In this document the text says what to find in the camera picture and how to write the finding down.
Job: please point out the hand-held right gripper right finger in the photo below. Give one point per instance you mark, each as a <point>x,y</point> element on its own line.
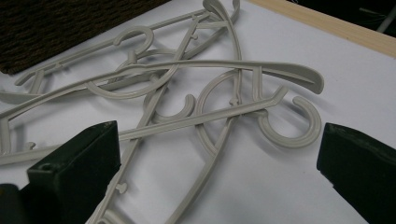
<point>361,174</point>

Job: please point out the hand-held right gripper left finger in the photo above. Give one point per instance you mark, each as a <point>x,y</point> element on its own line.
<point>77,168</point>

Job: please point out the grey plastic clothes hanger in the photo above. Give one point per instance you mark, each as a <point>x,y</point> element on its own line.
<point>190,104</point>
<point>280,69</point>
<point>314,124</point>

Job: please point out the dark brown woven mat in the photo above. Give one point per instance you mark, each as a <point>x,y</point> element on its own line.
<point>46,31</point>

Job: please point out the grey metal stand pole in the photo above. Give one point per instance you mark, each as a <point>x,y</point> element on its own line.
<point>387,20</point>

